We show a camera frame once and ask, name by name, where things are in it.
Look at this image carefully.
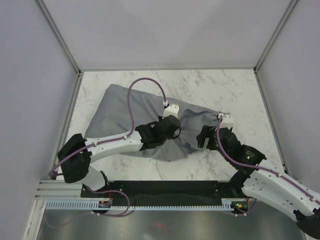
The grey pillowcase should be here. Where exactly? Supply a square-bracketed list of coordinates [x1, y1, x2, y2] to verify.
[84, 84, 219, 162]

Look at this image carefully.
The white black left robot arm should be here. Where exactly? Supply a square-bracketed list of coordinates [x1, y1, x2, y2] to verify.
[57, 115, 181, 197]

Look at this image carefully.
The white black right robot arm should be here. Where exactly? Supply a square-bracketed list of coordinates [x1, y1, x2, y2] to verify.
[196, 125, 320, 240]

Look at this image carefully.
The metal front panel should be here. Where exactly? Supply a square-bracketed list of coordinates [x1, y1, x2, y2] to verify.
[38, 202, 306, 240]

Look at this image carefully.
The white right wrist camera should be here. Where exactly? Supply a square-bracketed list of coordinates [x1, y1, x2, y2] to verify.
[217, 113, 235, 130]

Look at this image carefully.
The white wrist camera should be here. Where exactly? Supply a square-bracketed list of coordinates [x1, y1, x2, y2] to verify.
[217, 113, 235, 130]
[162, 104, 180, 118]

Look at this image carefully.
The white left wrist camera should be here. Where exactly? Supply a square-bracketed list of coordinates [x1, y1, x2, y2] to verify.
[162, 104, 180, 118]

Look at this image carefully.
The white slotted cable duct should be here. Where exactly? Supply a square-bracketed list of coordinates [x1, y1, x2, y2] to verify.
[45, 199, 240, 211]

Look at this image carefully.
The aluminium right side rail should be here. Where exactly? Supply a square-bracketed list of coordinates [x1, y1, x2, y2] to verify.
[253, 68, 287, 170]

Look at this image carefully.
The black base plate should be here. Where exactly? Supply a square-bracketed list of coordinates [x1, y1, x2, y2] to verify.
[79, 179, 258, 208]

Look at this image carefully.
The aluminium left side rail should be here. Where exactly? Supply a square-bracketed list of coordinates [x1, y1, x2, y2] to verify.
[50, 72, 84, 169]

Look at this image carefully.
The aluminium left corner post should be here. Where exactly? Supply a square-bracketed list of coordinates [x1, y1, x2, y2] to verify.
[34, 0, 82, 76]

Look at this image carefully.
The aluminium corner post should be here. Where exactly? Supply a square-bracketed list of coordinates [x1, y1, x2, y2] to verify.
[34, 0, 82, 76]
[253, 0, 300, 74]

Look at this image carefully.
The aluminium right corner post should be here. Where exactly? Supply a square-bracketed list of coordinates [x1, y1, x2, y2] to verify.
[253, 0, 300, 74]

